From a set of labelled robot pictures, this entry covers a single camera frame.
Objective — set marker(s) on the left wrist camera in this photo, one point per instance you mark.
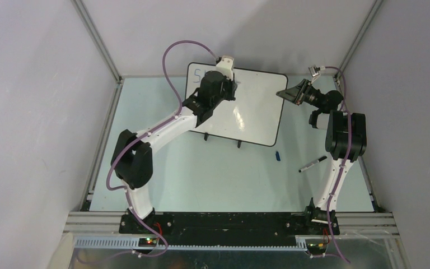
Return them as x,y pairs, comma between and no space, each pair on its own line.
225,65

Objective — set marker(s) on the grey cable duct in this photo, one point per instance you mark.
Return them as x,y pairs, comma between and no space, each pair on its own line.
106,242

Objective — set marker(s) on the blue marker cap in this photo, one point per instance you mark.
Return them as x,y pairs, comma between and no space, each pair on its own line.
277,156

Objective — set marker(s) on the white whiteboard black frame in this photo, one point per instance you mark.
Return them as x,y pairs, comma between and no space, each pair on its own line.
255,115

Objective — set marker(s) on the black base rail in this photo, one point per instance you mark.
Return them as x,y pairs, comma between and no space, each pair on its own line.
224,228

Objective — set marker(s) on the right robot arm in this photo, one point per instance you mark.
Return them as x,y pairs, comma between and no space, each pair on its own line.
345,142

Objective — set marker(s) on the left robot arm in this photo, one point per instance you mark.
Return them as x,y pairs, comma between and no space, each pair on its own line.
132,161

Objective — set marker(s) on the black marker pen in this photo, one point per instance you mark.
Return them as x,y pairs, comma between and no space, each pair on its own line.
312,163

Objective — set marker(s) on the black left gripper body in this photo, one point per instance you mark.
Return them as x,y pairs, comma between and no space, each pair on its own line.
227,89

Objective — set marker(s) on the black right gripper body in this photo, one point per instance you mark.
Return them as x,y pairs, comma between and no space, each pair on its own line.
309,95

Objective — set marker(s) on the wire whiteboard stand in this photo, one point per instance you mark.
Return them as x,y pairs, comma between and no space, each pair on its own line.
207,137

